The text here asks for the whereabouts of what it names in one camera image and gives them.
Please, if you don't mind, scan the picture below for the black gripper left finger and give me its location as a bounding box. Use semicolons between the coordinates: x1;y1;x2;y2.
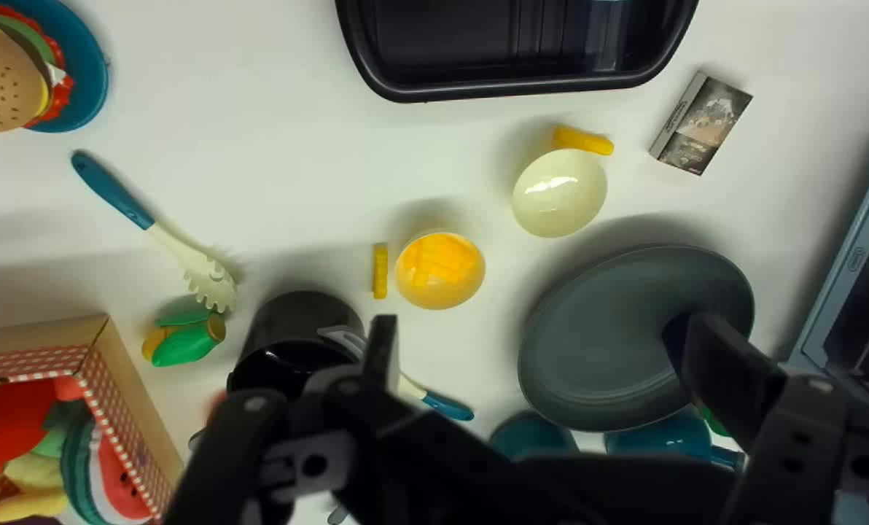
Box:
161;313;429;525

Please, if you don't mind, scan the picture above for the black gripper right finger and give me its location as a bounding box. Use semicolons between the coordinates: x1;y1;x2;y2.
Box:
682;313;852;525

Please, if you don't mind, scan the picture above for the yellow toy fries pile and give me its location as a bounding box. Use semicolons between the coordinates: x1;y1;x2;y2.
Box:
400;233;482;304

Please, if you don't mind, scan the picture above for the cream plastic bowl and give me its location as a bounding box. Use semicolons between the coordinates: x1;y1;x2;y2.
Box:
510;145;610;240
393;228;486;313

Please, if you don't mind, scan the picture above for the teal bowl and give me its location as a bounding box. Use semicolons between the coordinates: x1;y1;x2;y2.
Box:
486;409;581;462
607;412;750;475

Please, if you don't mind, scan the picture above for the yellow crinkle toy fry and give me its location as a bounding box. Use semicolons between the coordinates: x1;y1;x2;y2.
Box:
548;125;616;160
371;240;393;301

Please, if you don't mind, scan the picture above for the gray oval plate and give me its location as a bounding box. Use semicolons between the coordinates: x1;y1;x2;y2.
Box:
517;242;755;434

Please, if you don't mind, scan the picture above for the green toy corn cob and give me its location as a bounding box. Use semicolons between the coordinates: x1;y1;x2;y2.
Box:
139;295;230;370

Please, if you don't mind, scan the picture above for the small printed card box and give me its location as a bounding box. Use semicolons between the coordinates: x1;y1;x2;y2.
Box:
648;71;755;177

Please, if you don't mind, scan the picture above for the cardboard box red gingham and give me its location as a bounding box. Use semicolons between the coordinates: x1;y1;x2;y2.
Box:
0;313;183;525

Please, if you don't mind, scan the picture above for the plush watermelon slice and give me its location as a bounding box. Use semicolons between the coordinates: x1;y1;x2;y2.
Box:
58;412;161;525

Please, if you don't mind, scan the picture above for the black baking tray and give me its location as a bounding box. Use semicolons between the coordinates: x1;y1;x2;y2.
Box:
333;0;702;106

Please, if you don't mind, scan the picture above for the yellow plush toy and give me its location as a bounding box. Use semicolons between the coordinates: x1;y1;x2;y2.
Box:
0;449;74;522

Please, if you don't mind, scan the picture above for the red plush toy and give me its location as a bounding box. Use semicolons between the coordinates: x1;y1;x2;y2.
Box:
0;376;88;487

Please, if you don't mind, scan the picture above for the toy burger on plate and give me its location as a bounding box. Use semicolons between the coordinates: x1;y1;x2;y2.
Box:
0;0;114;135

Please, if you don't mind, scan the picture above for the teal handled spoon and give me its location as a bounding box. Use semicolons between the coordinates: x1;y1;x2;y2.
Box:
393;373;475;422

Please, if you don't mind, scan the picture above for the cream pasta spoon blue handle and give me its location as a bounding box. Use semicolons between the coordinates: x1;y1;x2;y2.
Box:
71;150;240;316

